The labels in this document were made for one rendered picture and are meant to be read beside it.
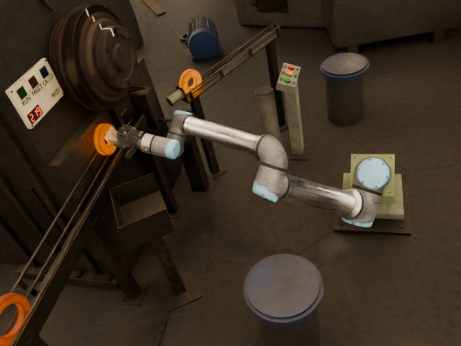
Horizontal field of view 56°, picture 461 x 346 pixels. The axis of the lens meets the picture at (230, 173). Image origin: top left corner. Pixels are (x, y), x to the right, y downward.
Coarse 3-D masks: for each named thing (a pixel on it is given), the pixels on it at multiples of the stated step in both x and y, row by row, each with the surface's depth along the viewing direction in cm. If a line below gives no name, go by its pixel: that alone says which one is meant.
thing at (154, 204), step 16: (144, 176) 195; (112, 192) 194; (128, 192) 197; (144, 192) 200; (160, 192) 201; (128, 208) 198; (144, 208) 196; (160, 208) 195; (128, 224) 174; (144, 224) 176; (160, 224) 180; (128, 240) 178; (144, 240) 181; (160, 240) 202; (160, 256) 208; (176, 272) 219; (192, 272) 239; (160, 288) 235; (176, 288) 226; (192, 288) 231; (176, 304) 225
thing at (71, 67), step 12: (84, 12) 186; (96, 12) 194; (108, 12) 202; (72, 24) 183; (120, 24) 212; (72, 36) 180; (72, 48) 179; (72, 60) 182; (72, 72) 184; (72, 84) 188; (84, 84) 187; (84, 96) 192; (96, 96) 195; (108, 108) 204
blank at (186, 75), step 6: (186, 72) 249; (192, 72) 251; (198, 72) 254; (180, 78) 249; (186, 78) 249; (198, 78) 256; (180, 84) 250; (186, 84) 251; (192, 84) 258; (186, 90) 252
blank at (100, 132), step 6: (102, 126) 205; (108, 126) 210; (96, 132) 203; (102, 132) 205; (96, 138) 203; (102, 138) 205; (96, 144) 204; (102, 144) 205; (108, 144) 212; (102, 150) 205; (108, 150) 210; (114, 150) 214
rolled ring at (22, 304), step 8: (8, 296) 154; (16, 296) 157; (0, 304) 150; (8, 304) 153; (16, 304) 159; (24, 304) 160; (0, 312) 150; (24, 312) 161; (16, 328) 159; (0, 336) 151; (8, 336) 155; (0, 344) 151; (8, 344) 154
